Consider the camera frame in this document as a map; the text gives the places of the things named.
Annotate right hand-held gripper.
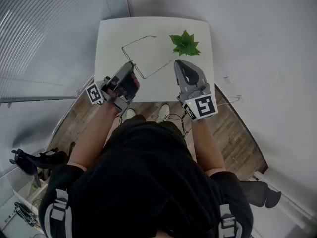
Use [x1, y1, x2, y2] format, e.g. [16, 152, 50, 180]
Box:
[174, 59, 218, 122]

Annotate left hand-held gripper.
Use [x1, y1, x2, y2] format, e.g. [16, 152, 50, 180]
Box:
[85, 61, 141, 114]

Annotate thin wire frame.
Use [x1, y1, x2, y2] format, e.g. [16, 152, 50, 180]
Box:
[121, 35, 173, 80]

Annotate person's right forearm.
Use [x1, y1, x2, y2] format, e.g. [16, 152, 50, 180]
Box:
[190, 115, 226, 174]

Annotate person's left forearm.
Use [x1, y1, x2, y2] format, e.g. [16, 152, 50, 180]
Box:
[68, 100, 122, 171]

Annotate person's left hand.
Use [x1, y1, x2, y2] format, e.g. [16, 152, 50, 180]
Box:
[106, 73, 140, 103]

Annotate green artificial plant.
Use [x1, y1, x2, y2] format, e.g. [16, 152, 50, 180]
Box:
[169, 30, 202, 57]

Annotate person's white right shoe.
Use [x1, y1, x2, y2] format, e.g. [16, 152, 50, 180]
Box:
[156, 103, 170, 123]

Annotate grey window blinds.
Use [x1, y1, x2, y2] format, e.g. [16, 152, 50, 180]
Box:
[0, 0, 132, 103]

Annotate person's black clothing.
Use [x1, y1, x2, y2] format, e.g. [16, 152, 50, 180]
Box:
[38, 115, 255, 238]

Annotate black office chair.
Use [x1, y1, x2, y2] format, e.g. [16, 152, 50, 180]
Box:
[9, 142, 76, 188]

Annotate black mesh chair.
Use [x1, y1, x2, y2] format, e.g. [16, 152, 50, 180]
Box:
[239, 179, 282, 209]

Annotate white side desk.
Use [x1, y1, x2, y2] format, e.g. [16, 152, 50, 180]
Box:
[0, 167, 48, 238]

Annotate black floor cable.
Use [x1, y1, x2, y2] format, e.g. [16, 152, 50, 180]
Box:
[163, 109, 193, 138]

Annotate white cable with plug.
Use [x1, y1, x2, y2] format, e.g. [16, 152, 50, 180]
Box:
[217, 95, 246, 107]

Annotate grey left shoulder strap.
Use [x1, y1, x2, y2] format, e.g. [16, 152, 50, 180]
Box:
[43, 188, 73, 238]

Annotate grey shoulder strap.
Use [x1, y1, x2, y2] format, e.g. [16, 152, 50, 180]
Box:
[217, 204, 243, 238]
[43, 188, 73, 238]

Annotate grey right shoulder strap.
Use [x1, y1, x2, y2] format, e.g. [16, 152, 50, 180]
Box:
[217, 204, 243, 238]

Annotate white wall trunking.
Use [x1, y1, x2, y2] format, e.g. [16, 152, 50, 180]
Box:
[252, 171, 317, 230]

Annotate bundle of black cables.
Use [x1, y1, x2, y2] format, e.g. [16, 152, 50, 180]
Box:
[13, 201, 38, 228]

